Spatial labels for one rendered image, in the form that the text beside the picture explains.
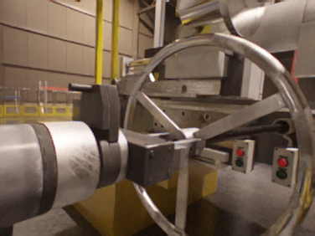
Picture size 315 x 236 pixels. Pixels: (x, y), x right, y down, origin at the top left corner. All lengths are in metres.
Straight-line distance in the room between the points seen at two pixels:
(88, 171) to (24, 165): 0.05
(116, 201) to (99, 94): 1.23
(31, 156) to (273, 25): 1.21
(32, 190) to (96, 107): 0.10
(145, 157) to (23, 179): 0.11
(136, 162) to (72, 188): 0.07
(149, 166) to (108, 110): 0.08
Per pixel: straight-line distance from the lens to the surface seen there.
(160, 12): 11.87
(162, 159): 0.25
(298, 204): 0.32
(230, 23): 1.00
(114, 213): 1.46
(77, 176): 0.22
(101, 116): 0.24
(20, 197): 0.21
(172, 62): 1.42
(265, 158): 1.12
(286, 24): 1.26
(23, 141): 0.21
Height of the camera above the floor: 0.94
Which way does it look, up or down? 5 degrees down
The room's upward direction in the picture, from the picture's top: 3 degrees clockwise
